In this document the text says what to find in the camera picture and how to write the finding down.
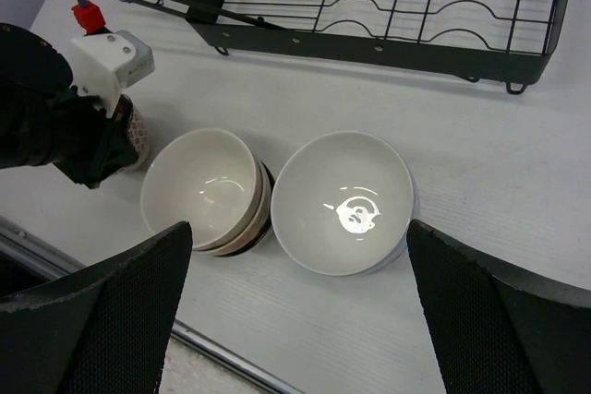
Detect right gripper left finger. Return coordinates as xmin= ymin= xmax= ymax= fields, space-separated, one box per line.
xmin=1 ymin=221 xmax=192 ymax=393

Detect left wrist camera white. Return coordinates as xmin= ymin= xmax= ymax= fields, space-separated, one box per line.
xmin=68 ymin=30 xmax=155 ymax=118

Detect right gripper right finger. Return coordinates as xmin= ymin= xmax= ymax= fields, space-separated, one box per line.
xmin=406 ymin=219 xmax=590 ymax=393

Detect brown floral patterned bowl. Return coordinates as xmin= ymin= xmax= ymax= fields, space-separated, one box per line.
xmin=120 ymin=105 xmax=150 ymax=173

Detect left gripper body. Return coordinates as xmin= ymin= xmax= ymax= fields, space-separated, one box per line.
xmin=1 ymin=23 xmax=139 ymax=189

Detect beige bowl front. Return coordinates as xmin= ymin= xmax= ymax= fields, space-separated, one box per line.
xmin=193 ymin=161 xmax=273 ymax=257

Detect beige bowl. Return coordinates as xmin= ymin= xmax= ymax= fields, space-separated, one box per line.
xmin=193 ymin=161 xmax=273 ymax=257
xmin=140 ymin=128 xmax=262 ymax=250

